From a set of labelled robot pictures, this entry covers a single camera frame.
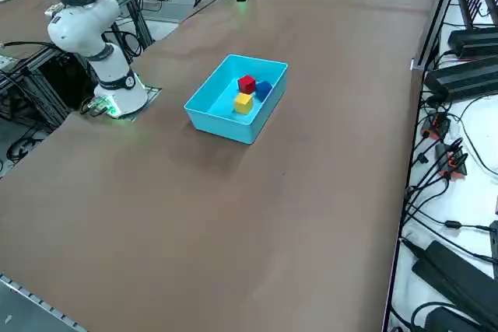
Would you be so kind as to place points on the red cube block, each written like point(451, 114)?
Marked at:
point(246, 84)

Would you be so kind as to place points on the blue cube block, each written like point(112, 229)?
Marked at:
point(264, 91)

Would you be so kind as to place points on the yellow cube block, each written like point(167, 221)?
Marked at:
point(243, 103)

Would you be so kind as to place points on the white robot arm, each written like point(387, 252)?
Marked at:
point(78, 29)

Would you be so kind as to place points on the cyan plastic box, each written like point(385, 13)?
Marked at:
point(229, 126)

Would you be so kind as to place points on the black slotted rack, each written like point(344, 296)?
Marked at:
point(472, 1)

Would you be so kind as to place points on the ribbed black power brick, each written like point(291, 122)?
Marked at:
point(463, 79)

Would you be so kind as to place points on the orange black plug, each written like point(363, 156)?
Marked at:
point(437, 126)

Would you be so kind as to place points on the orange black clamp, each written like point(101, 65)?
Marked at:
point(451, 163)

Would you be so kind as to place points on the large black power brick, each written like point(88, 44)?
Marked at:
point(447, 270)

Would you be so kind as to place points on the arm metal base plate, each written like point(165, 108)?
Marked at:
point(153, 93)

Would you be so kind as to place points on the aluminium camera post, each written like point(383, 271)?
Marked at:
point(439, 9)

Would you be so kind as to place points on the black aluminium frame stand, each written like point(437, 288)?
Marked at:
point(37, 83)

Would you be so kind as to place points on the grey metal rail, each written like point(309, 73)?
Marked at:
point(23, 293)

